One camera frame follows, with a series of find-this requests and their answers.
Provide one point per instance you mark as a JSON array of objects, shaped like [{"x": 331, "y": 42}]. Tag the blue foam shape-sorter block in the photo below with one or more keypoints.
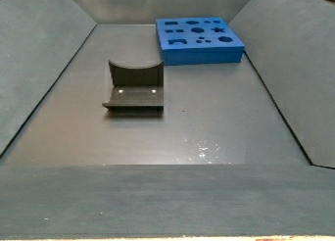
[{"x": 194, "y": 41}]

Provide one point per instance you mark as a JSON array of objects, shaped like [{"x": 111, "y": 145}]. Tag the black curved holder stand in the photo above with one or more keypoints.
[{"x": 138, "y": 86}]

